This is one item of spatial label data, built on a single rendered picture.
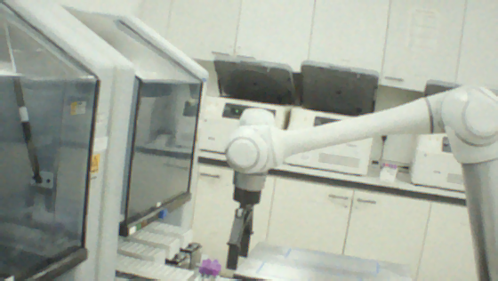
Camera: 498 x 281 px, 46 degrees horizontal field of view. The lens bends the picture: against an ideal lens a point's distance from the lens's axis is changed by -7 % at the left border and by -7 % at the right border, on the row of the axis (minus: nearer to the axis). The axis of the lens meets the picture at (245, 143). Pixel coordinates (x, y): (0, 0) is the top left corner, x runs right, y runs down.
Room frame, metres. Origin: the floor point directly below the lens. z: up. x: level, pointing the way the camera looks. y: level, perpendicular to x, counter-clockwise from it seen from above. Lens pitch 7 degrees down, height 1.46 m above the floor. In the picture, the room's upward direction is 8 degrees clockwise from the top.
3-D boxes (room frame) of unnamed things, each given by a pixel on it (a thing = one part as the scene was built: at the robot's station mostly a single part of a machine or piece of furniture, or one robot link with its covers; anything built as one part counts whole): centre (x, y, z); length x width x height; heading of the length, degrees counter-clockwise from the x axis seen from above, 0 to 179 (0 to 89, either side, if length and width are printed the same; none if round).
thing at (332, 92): (4.19, -0.58, 1.24); 0.62 x 0.56 x 0.69; 169
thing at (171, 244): (2.03, 0.33, 0.83); 0.30 x 0.10 x 0.06; 79
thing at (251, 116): (1.63, -0.02, 1.29); 0.13 x 0.11 x 0.16; 174
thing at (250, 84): (4.30, -0.01, 1.22); 0.62 x 0.56 x 0.64; 167
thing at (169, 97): (1.98, 0.48, 1.28); 0.61 x 0.51 x 0.63; 169
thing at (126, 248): (1.88, 0.36, 0.83); 0.30 x 0.10 x 0.06; 79
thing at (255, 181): (1.65, -0.02, 1.18); 0.09 x 0.09 x 0.06
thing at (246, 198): (1.65, -0.02, 1.10); 0.08 x 0.07 x 0.09; 168
